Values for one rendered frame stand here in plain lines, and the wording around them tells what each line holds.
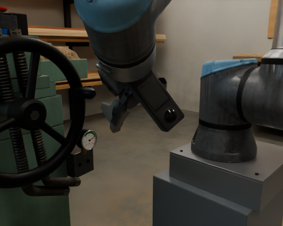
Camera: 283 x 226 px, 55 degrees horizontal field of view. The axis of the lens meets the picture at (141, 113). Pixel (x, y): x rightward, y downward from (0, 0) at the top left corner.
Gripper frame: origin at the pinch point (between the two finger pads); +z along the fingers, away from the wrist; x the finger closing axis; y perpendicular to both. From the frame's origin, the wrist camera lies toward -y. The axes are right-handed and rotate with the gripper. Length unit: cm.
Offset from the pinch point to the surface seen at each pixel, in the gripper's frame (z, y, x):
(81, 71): 17.1, 28.4, 1.1
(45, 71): 7.7, 29.2, 9.8
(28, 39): -16.1, 19.6, 9.3
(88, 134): 21.7, 12.4, 11.8
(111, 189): 133, 14, 23
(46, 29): 167, 185, -23
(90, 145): 24.3, 10.2, 13.4
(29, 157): 15.5, 15.5, 27.9
